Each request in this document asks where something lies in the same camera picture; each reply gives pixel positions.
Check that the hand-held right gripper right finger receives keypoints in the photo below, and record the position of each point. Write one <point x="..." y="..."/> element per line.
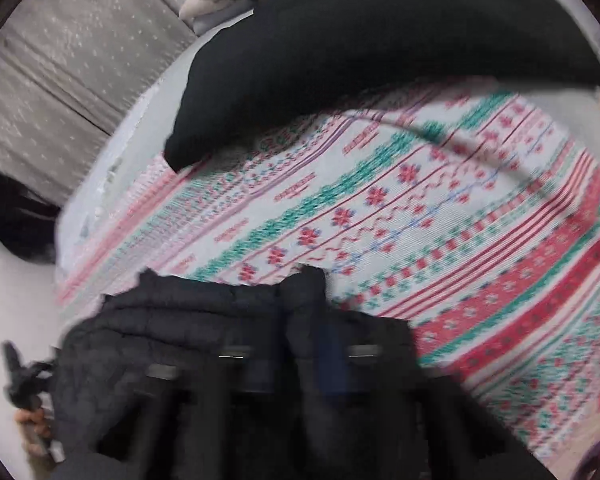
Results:
<point x="332" y="360"/>

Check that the white bed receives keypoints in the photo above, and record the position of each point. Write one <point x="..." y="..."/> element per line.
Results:
<point x="130" y="130"/>

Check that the black cloth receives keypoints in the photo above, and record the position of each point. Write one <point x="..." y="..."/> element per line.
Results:
<point x="380" y="35"/>

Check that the grey star curtain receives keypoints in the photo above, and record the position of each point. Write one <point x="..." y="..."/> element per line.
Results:
<point x="70" y="60"/>

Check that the printed patterned blanket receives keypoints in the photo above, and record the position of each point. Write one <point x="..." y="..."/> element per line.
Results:
<point x="430" y="235"/>

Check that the black hanging clothes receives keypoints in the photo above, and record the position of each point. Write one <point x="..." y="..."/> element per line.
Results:
<point x="15" y="220"/>

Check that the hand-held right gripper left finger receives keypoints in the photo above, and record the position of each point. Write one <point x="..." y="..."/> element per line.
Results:
<point x="260" y="377"/>

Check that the black quilted jacket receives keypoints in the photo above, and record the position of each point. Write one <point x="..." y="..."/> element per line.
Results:
<point x="180" y="340"/>

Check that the person's left hand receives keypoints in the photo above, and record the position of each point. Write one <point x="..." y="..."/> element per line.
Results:
<point x="35" y="422"/>

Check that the grey folded blanket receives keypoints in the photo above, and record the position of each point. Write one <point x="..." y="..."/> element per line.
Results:
<point x="210" y="15"/>

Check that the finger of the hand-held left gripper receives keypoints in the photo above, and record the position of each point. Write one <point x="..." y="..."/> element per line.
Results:
<point x="19" y="372"/>

